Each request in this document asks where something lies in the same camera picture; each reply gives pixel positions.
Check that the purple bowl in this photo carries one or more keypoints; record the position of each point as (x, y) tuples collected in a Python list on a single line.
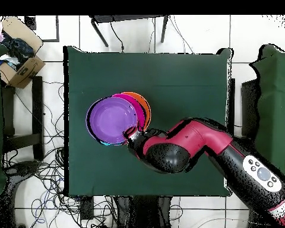
[(111, 118)]

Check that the light blue cup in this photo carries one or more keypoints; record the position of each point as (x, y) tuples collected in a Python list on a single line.
[(105, 144)]

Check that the large pink bowl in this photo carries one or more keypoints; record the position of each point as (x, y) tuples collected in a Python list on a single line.
[(137, 104)]

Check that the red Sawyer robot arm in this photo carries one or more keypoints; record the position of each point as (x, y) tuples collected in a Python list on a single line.
[(199, 140)]

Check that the large orange bowl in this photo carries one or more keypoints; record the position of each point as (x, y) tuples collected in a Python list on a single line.
[(144, 102)]

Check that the dark green tablecloth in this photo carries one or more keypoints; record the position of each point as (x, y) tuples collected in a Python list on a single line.
[(133, 71)]

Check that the black power strip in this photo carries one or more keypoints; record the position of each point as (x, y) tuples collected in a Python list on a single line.
[(86, 209)]

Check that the black floor equipment with knob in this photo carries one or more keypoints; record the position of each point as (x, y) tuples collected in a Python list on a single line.
[(26, 167)]

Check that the black metal stand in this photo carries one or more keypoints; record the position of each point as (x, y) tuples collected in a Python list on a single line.
[(123, 18)]

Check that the cardboard box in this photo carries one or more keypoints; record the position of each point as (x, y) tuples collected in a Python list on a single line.
[(26, 71)]

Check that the dark blue clothes bundle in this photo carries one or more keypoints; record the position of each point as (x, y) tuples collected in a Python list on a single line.
[(19, 47)]

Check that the black metal frame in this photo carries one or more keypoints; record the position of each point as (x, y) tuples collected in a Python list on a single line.
[(37, 106)]

